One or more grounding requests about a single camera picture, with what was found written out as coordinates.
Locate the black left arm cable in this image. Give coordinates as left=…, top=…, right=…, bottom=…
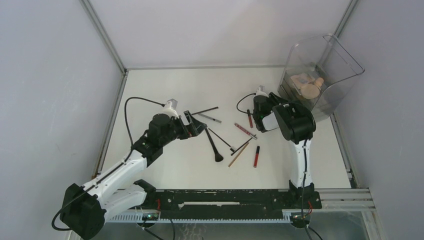
left=51, top=96, right=167, bottom=232

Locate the black slim liner brush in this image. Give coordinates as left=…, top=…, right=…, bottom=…
left=230, top=137, right=254, bottom=156

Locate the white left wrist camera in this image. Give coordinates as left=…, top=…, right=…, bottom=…
left=162, top=98, right=179, bottom=119

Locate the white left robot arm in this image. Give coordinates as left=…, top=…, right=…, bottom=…
left=56, top=110, right=208, bottom=240

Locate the round beige sponge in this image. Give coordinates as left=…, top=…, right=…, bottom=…
left=300, top=83, right=321, bottom=100

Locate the clear acrylic makeup organizer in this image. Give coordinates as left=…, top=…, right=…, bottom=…
left=278, top=34, right=365, bottom=122

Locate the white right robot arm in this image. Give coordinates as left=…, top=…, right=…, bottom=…
left=252, top=92, right=317, bottom=208

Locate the beige beauty blender sponge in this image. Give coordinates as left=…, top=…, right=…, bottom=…
left=313, top=77, right=324, bottom=89

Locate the large black powder brush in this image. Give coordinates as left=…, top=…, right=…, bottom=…
left=205, top=128, right=224, bottom=163

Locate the red black liquid lipstick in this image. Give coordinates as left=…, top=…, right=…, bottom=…
left=253, top=145, right=261, bottom=168

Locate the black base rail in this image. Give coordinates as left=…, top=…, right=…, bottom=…
left=136, top=189, right=323, bottom=220

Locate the checkered eyeliner pencil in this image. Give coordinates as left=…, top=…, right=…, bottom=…
left=198, top=113, right=222, bottom=124

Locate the gold slim pencil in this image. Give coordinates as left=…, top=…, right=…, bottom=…
left=228, top=142, right=250, bottom=168

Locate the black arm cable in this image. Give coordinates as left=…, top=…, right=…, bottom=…
left=51, top=96, right=167, bottom=232
left=236, top=92, right=319, bottom=240

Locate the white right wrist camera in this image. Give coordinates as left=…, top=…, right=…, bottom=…
left=255, top=85, right=268, bottom=97

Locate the orange-red lip gloss tube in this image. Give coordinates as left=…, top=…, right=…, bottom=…
left=246, top=109, right=254, bottom=129

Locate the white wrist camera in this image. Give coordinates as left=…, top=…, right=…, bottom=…
left=162, top=98, right=179, bottom=119
left=255, top=85, right=268, bottom=97

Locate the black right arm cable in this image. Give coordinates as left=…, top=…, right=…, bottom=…
left=236, top=92, right=319, bottom=240

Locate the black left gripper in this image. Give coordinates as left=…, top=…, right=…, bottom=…
left=160, top=111, right=206, bottom=147

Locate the thin black angled brush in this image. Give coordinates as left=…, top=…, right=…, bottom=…
left=208, top=128, right=236, bottom=153

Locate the red glitter lip gloss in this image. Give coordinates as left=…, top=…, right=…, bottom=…
left=234, top=122, right=258, bottom=140

